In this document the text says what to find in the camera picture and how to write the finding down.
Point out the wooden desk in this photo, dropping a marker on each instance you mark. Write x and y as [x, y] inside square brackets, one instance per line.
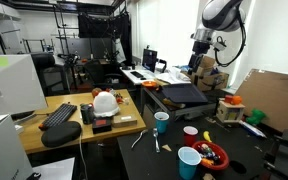
[84, 131]

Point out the small black keyboard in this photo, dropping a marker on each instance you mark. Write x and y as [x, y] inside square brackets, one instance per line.
[137, 74]

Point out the white paper sheet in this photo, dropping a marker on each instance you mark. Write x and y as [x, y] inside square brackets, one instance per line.
[57, 170]

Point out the yellow toy banana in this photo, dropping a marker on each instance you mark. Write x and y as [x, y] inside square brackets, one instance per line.
[207, 136]

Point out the black hanging curtain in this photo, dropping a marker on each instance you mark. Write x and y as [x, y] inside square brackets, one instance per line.
[97, 25]

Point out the black tripod camera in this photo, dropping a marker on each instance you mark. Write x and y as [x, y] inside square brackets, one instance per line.
[69, 60]

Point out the orange plate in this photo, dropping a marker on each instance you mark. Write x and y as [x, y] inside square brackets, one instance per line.
[149, 84]

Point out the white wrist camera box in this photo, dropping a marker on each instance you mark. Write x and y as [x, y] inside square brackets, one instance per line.
[219, 44]

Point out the red toy block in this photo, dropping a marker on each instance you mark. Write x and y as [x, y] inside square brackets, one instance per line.
[228, 98]

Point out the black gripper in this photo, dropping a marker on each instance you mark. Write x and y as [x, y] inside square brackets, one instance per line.
[199, 55]

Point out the white desk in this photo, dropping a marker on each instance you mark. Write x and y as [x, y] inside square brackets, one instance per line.
[135, 78]

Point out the large brown cardboard board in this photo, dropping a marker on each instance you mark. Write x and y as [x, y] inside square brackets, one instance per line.
[277, 96]

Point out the red plastic cup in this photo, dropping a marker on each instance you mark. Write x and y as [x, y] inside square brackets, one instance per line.
[189, 137]

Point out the white dome helmet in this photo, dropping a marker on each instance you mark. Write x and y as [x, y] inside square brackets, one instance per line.
[105, 104]

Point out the wooden shape sorter box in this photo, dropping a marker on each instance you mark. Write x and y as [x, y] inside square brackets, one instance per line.
[230, 113]

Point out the white and blue tube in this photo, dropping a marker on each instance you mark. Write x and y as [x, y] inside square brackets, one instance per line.
[252, 129]

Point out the tan triangular wood piece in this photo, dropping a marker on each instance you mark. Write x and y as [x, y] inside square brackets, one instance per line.
[166, 147]

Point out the black can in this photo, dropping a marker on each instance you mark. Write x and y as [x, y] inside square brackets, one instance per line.
[87, 114]

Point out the silver fork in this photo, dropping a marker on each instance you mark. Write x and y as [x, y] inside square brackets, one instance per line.
[138, 138]

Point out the red plastic bowl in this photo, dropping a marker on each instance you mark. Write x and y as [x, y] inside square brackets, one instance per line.
[222, 163]

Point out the orange toy in bowl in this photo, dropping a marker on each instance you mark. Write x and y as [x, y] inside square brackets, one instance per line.
[207, 162]

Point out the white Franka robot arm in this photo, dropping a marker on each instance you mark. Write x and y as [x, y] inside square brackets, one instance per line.
[222, 13]

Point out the small brown cardboard box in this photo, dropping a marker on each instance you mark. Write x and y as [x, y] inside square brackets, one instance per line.
[124, 121]

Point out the white monitor back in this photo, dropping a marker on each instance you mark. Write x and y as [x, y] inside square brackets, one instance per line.
[17, 86]

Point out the white papers pile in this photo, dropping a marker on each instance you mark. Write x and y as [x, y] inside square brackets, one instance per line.
[172, 76]

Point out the green plush toy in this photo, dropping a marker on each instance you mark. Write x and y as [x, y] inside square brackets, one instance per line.
[256, 116]

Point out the dark office chair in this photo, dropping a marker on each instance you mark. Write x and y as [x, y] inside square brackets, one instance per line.
[99, 73]

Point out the silver spoon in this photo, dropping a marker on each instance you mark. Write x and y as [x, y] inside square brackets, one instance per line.
[156, 140]

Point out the black cushion pad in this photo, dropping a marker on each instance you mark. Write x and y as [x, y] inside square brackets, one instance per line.
[61, 134]

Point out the large light blue cup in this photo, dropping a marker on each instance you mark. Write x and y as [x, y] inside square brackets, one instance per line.
[188, 166]

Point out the black mesh office chair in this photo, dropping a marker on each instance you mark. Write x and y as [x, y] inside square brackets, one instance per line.
[52, 78]

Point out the open cardboard box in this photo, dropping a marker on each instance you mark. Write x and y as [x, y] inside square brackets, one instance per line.
[208, 65]

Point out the black machine with orange part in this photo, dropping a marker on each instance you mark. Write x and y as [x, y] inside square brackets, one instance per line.
[287, 156]

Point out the black box with red label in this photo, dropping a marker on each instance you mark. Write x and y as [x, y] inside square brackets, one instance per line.
[101, 126]

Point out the small colourful desk toys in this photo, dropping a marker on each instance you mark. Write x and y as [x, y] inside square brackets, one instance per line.
[120, 97]

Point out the yellow brown brush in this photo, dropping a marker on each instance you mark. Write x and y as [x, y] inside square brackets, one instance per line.
[174, 104]

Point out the teal plastic cup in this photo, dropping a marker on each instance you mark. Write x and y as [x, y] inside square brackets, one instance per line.
[161, 125]

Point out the black computer monitor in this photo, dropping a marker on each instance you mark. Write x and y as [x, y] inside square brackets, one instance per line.
[149, 59]

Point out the printed cardboard box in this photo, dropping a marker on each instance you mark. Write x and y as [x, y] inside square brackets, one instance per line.
[214, 81]

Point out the black keyboard with orange edge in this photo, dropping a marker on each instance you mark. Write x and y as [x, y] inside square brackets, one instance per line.
[58, 116]

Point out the pink doll head toy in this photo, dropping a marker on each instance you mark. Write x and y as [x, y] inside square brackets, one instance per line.
[204, 147]

